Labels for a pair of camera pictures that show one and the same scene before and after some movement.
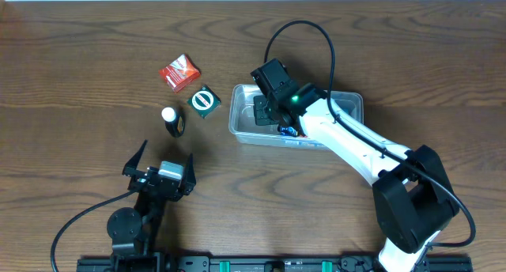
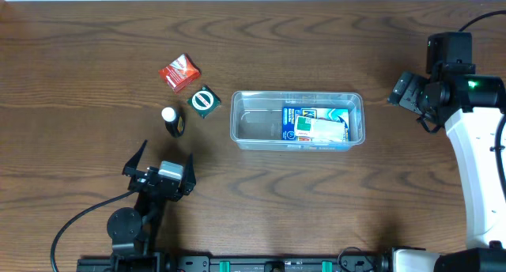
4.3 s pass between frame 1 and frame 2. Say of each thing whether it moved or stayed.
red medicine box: stayed
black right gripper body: moved
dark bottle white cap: stayed
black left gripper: stayed
